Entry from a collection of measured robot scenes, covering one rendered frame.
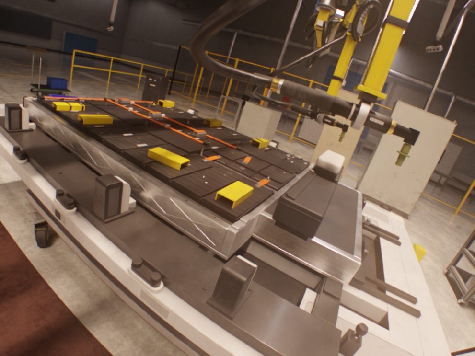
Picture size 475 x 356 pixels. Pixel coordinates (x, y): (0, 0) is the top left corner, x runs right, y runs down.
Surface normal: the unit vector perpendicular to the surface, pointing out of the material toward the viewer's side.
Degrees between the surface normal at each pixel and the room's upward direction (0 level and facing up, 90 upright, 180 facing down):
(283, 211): 90
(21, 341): 0
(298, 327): 0
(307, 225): 90
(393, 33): 90
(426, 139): 90
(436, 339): 0
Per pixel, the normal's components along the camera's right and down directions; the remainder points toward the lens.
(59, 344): 0.29, -0.89
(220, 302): -0.43, 0.19
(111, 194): 0.85, 0.40
